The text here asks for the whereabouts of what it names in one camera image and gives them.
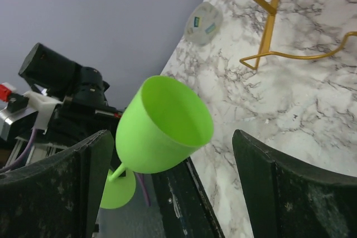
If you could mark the green wine glass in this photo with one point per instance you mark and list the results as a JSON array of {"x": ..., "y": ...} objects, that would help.
[{"x": 164, "y": 124}]

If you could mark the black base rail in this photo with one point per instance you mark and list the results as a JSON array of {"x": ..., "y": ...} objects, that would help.
[{"x": 185, "y": 208}]

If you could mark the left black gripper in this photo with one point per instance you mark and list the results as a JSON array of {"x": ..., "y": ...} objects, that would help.
[{"x": 84, "y": 109}]

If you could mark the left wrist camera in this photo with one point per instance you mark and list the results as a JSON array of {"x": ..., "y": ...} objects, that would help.
[{"x": 24, "y": 112}]

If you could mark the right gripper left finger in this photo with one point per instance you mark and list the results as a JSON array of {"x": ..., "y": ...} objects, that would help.
[{"x": 58, "y": 196}]

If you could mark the clear tape roll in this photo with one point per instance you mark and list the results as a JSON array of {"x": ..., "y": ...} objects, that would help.
[{"x": 203, "y": 24}]

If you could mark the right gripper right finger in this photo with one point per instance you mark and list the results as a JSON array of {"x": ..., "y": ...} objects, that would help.
[{"x": 287, "y": 197}]

